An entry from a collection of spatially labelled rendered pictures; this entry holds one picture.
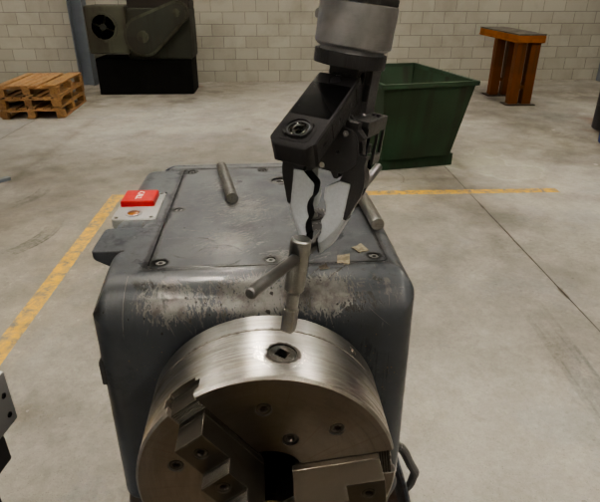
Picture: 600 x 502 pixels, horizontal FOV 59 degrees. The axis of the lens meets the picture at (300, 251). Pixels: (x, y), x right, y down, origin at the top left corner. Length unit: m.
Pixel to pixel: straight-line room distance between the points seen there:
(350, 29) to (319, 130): 0.10
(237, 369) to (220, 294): 0.16
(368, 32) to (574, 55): 11.39
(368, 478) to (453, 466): 1.58
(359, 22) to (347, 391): 0.38
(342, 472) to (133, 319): 0.34
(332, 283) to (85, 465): 1.70
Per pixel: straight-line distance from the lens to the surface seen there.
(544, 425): 2.51
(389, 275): 0.77
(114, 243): 0.89
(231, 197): 0.99
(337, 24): 0.52
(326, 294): 0.74
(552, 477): 2.32
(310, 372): 0.61
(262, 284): 0.49
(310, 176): 0.57
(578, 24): 11.81
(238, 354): 0.63
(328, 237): 0.58
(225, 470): 0.61
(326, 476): 0.67
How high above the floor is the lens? 1.62
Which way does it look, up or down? 27 degrees down
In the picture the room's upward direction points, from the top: straight up
